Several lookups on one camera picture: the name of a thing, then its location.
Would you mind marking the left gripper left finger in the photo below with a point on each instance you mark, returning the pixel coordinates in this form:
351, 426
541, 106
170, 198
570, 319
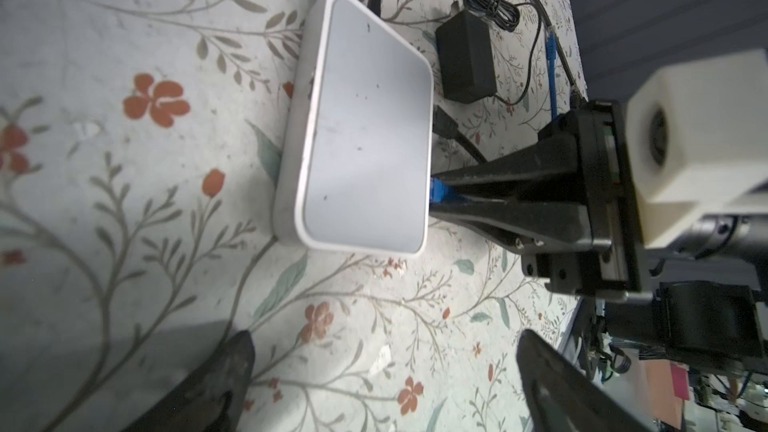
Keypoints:
211, 398

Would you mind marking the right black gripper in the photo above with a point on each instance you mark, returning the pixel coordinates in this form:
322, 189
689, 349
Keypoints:
583, 234

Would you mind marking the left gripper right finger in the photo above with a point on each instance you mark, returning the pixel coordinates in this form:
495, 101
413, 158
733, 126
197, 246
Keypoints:
560, 398

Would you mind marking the black power adapter with cable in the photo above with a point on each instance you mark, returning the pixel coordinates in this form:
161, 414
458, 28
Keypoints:
465, 52

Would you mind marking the white network switch box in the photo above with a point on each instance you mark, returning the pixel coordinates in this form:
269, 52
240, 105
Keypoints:
355, 164

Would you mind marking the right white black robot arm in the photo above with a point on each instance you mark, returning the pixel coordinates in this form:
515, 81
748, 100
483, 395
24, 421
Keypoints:
704, 324

